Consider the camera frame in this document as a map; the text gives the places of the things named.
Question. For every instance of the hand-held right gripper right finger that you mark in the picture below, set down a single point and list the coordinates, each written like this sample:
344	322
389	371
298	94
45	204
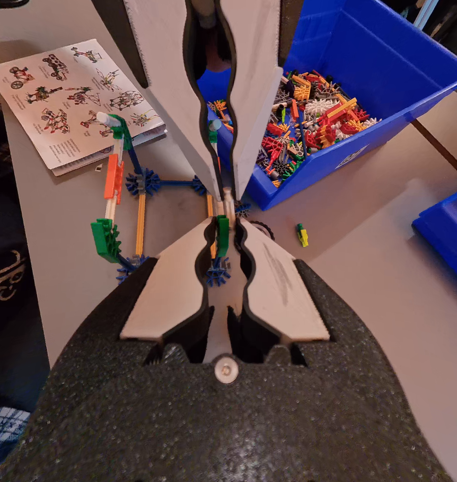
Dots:
285	297

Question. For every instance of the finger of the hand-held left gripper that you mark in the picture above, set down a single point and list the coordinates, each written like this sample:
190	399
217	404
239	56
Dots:
164	56
254	75

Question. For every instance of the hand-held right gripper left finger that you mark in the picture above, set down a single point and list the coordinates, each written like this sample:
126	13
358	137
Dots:
164	297

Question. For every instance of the pile of colourful construction pieces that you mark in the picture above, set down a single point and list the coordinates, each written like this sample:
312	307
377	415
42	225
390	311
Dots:
318	120

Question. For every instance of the construction toy frame model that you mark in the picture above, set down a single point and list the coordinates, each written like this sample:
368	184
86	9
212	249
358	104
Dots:
113	180

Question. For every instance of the blue plastic parts bin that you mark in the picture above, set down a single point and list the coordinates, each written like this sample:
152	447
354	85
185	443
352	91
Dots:
383	75

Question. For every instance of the small yellow green piece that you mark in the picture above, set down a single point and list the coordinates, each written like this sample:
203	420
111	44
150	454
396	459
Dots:
303	235

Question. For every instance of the grey toy wheel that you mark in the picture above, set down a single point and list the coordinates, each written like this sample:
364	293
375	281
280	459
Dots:
264	228

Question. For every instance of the illustrated instruction booklet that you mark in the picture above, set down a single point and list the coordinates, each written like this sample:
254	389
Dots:
62	105

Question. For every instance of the black printed t-shirt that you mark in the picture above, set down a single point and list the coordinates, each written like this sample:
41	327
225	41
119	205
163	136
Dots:
9	301

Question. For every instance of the empty blue plastic bin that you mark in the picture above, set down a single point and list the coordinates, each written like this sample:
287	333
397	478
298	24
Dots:
447	233

